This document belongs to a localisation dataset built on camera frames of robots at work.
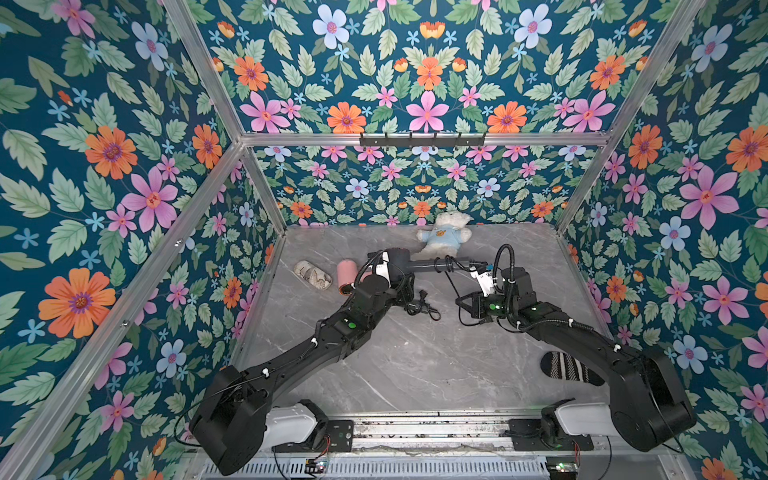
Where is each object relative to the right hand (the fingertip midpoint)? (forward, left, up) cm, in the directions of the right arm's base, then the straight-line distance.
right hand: (464, 295), depth 85 cm
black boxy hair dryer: (+1, +18, +13) cm, 22 cm away
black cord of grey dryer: (+2, +14, -9) cm, 17 cm away
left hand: (+1, +16, +9) cm, 18 cm away
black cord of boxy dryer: (-1, -8, -13) cm, 15 cm away
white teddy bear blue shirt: (+26, +5, -4) cm, 26 cm away
